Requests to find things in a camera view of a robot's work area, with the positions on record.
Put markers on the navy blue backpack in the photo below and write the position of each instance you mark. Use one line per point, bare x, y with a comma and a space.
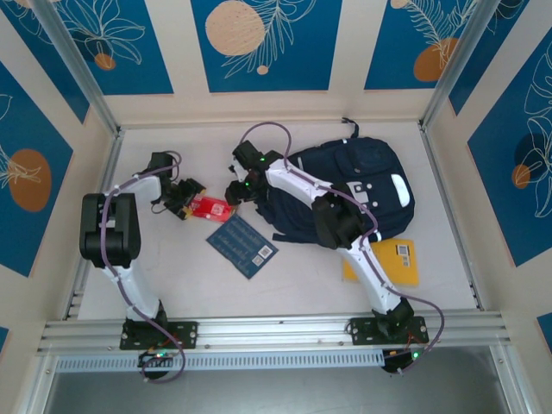
379, 164

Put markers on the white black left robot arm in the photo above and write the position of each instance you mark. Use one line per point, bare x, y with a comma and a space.
138, 284

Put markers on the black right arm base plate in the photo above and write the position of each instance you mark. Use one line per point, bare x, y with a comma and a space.
366, 330

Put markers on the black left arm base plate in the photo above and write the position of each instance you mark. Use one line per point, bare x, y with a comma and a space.
185, 334

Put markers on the yellow book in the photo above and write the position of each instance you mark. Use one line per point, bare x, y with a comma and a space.
401, 263

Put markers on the aluminium table side rail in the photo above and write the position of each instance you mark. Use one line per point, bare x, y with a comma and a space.
101, 172
448, 198

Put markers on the aluminium frame rail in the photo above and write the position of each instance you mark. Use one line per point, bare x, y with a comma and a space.
276, 334

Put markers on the dark blue notebook QR codes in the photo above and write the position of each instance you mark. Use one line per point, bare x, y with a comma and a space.
241, 246

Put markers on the red packet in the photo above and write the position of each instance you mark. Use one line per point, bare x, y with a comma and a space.
215, 209

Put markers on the grey metal sheet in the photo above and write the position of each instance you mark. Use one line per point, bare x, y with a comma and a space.
276, 394

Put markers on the aluminium frame post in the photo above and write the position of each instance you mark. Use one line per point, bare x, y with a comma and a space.
463, 64
73, 64

